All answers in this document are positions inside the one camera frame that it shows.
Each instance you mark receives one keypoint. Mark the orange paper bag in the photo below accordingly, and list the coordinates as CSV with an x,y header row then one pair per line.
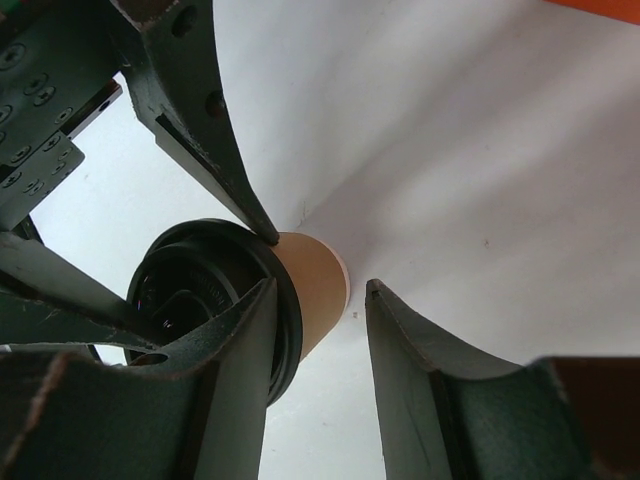
x,y
627,11

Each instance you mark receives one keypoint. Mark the single black cup lid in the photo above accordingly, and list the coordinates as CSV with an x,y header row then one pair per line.
x,y
196,270

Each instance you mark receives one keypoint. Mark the single brown paper cup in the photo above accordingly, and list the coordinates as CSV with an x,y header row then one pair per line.
x,y
321,281

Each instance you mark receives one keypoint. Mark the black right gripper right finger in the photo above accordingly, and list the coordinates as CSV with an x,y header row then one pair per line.
x,y
448,410

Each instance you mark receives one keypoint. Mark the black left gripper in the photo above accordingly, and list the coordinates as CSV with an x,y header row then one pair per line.
x,y
57,70

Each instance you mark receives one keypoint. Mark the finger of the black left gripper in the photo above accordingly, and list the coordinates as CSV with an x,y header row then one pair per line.
x,y
46,300

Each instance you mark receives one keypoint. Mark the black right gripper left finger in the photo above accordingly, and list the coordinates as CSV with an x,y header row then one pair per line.
x,y
197,412

